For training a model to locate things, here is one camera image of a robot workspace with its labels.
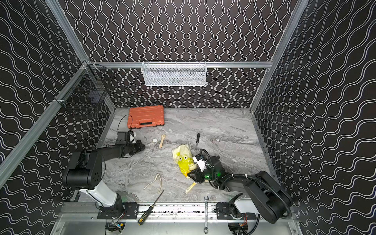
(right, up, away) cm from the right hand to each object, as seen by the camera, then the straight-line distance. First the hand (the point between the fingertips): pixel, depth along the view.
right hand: (190, 172), depth 85 cm
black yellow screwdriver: (-22, -16, -12) cm, 30 cm away
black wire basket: (-67, +47, +8) cm, 82 cm away
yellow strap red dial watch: (+2, -6, -2) cm, 6 cm away
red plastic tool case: (-31, +34, +24) cm, 52 cm away
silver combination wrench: (+7, -22, -16) cm, 28 cm away
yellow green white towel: (-5, +9, +5) cm, 11 cm away
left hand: (-28, +15, +11) cm, 33 cm away
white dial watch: (-24, +17, +15) cm, 34 cm away
